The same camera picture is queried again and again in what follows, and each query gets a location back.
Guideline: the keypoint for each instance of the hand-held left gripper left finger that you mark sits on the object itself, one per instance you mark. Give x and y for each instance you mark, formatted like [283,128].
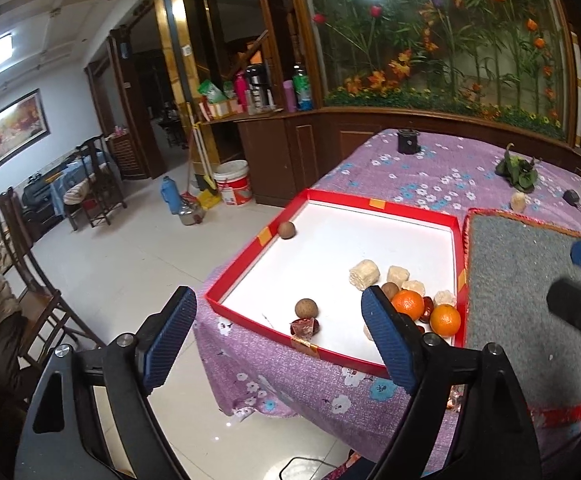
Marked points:
[168,340]

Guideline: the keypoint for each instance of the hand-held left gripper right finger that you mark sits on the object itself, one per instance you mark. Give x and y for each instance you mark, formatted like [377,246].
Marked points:
[388,340]

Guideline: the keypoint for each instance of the beige sugarcane piece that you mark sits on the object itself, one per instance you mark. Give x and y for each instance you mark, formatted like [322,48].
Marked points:
[398,276]
[519,201]
[368,332]
[444,297]
[364,272]

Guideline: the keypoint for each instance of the orange mandarin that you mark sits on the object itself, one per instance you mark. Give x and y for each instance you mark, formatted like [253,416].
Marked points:
[409,304]
[445,321]

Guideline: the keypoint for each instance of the dark red date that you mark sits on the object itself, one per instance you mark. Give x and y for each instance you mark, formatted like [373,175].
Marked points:
[428,310]

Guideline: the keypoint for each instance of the brown longan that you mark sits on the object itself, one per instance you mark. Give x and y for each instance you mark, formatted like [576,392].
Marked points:
[286,230]
[388,289]
[305,307]

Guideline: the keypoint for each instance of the beige lumpy snack piece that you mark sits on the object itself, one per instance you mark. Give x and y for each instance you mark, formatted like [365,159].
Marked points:
[413,286]

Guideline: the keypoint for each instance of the red shallow box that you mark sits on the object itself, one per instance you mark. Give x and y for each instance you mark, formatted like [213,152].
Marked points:
[330,240]

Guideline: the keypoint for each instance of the black charger plug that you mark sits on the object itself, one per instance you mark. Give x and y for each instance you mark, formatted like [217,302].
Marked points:
[572,196]

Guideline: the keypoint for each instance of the grey felt mat red trim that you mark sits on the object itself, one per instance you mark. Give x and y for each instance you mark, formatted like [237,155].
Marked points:
[510,285]

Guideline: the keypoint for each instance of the green leafy vegetable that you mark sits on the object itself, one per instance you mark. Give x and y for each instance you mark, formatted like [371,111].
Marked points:
[518,172]

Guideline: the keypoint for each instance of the metal kettle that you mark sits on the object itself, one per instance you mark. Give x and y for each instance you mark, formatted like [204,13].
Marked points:
[190,214]

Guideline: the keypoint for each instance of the blue plastic jug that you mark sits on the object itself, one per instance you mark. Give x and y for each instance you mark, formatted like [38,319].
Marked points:
[170,195]

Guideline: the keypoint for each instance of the dark wooden chair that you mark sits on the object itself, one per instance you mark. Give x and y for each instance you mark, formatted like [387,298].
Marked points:
[98,175]
[35,280]

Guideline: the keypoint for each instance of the yellow dustpan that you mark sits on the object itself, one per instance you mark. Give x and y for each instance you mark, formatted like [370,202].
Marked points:
[209,198]

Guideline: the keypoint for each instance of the white red plastic bucket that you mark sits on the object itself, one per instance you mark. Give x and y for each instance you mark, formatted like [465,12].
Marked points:
[233,182]

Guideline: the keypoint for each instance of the purple floral tablecloth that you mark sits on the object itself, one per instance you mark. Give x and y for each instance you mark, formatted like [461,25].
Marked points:
[445,170]

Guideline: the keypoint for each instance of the white rolled scroll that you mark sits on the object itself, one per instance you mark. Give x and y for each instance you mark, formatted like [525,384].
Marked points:
[576,85]

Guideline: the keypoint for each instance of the dining table blue cloth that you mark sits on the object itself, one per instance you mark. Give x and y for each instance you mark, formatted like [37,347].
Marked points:
[78,175]

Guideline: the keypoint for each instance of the small black stand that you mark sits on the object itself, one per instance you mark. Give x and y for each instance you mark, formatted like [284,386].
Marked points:
[408,141]

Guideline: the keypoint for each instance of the wooden counter cabinet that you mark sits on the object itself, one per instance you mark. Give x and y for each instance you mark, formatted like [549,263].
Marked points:
[270,150]

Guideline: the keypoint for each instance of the small woven basket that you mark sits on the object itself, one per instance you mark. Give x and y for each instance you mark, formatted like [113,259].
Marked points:
[220,108]

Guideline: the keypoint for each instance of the green packet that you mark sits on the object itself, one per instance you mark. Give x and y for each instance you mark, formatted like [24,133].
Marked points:
[213,91]

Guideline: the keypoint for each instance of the purple pink bottle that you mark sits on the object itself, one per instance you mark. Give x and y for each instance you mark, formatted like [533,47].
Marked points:
[289,96]

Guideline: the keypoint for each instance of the green plastic bottle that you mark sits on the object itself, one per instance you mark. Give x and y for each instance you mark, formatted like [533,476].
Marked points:
[301,87]

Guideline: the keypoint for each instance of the black steel thermos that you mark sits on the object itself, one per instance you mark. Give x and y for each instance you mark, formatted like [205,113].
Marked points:
[255,87]

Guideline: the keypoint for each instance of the glass cabinet with artificial flowers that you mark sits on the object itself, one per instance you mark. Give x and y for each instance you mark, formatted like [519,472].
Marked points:
[445,35]

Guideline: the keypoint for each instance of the framed wall painting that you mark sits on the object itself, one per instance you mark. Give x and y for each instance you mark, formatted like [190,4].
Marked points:
[8,130]

